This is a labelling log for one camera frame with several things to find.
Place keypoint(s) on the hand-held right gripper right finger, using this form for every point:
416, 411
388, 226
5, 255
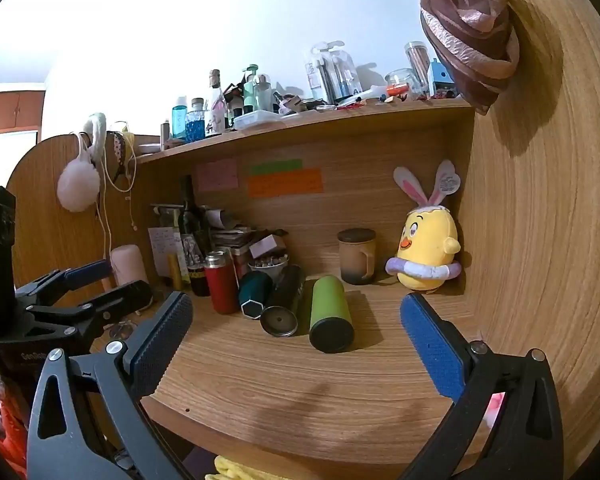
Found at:
432, 350

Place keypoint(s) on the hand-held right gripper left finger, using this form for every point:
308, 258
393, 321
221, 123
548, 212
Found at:
162, 340

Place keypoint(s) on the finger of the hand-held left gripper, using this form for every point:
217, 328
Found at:
127, 296
87, 274

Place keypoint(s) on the pink cylinder cup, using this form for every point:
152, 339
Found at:
128, 265

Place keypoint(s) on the dark green cup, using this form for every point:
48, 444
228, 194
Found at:
255, 292

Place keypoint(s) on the yellow tube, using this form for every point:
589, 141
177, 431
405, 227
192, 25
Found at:
174, 272

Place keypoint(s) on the white note paper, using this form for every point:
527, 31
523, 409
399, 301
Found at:
161, 250

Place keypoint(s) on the red thermos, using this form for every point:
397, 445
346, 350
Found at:
221, 285

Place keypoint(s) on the white fluffy earmuffs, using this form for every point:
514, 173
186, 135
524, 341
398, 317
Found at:
77, 187

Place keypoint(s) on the dark wine bottle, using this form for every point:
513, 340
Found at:
190, 220

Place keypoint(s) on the yellow chick plush toy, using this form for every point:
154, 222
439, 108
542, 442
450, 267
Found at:
427, 245

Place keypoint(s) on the brown mug with lid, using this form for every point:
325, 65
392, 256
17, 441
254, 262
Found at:
355, 260

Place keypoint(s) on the stack of books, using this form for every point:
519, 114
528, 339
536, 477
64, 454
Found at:
232, 237

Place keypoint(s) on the polka dot headband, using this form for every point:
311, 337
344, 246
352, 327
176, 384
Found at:
120, 150

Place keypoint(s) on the white bowl of small bits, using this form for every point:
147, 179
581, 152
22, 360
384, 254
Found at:
267, 266

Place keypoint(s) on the black tumbler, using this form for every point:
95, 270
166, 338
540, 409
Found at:
286, 290

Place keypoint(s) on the small cardboard box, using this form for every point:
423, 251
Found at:
267, 246

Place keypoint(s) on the pink sticky note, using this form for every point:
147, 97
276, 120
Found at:
217, 175

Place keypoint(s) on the yellow cloth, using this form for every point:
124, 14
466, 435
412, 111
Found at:
240, 470

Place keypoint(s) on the red orange cloth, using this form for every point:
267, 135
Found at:
7, 425

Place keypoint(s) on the wooden desk hutch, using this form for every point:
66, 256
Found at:
540, 210

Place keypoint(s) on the teal plastic bottle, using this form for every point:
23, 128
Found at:
179, 120

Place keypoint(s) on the bottle with blue beads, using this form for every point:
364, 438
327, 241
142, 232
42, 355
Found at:
195, 127

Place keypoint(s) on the orange sticky note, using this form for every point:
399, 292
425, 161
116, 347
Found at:
285, 184

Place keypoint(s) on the green sticky note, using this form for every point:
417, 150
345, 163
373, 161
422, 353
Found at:
276, 166

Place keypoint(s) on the tall corked glass bottle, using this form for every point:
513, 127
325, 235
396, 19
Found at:
216, 105

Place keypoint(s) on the clear plastic box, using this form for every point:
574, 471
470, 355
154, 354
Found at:
257, 119

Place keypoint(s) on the green glass pump bottle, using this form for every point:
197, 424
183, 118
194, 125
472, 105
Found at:
250, 90

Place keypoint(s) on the orange marker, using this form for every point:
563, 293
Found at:
397, 89

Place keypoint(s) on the short glass jar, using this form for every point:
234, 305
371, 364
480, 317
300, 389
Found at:
399, 82

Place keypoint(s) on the blue pencil sharpener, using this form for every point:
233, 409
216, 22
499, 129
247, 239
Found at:
441, 79

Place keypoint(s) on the tall clear pencil jar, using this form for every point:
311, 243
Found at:
419, 67

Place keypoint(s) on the packaged clear bottles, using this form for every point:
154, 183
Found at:
332, 77

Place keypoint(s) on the pink scarf hanging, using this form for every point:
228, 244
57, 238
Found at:
465, 25

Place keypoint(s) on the wooden wall cabinet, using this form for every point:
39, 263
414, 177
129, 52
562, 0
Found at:
10, 112

